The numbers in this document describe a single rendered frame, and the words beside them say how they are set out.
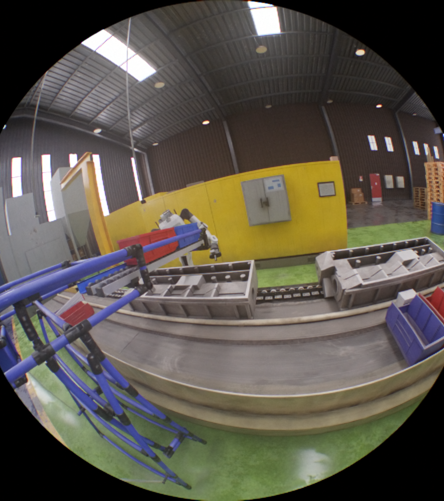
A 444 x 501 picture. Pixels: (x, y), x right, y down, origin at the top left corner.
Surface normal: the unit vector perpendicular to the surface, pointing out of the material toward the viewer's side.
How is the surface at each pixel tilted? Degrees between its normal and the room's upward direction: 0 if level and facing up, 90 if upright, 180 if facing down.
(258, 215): 90
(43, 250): 90
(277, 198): 90
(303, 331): 0
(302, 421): 0
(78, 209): 90
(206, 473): 0
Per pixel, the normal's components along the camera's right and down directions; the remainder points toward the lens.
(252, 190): -0.28, 0.33
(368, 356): -0.22, -0.94
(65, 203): 0.94, -0.11
